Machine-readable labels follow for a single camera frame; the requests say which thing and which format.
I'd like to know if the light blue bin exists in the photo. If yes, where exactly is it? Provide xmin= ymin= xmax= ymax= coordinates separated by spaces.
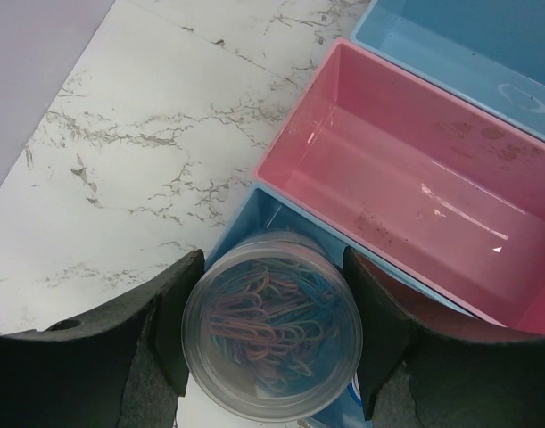
xmin=169 ymin=186 xmax=478 ymax=428
xmin=351 ymin=1 xmax=545 ymax=142

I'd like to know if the clear tub of paper clips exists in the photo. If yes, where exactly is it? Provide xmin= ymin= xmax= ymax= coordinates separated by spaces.
xmin=181 ymin=229 xmax=365 ymax=423

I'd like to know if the light blue bin middle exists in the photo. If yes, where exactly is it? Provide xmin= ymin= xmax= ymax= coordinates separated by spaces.
xmin=351 ymin=1 xmax=545 ymax=142

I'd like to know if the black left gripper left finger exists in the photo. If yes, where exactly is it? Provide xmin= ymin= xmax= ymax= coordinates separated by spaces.
xmin=0 ymin=250 xmax=204 ymax=427

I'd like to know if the light blue bin left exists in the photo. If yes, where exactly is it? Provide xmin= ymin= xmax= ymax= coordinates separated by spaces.
xmin=169 ymin=186 xmax=478 ymax=428

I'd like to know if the pink bin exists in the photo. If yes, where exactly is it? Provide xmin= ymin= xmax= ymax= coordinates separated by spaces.
xmin=255 ymin=39 xmax=545 ymax=333

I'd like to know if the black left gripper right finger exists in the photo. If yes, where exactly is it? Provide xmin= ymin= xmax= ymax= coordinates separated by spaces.
xmin=343 ymin=248 xmax=545 ymax=427

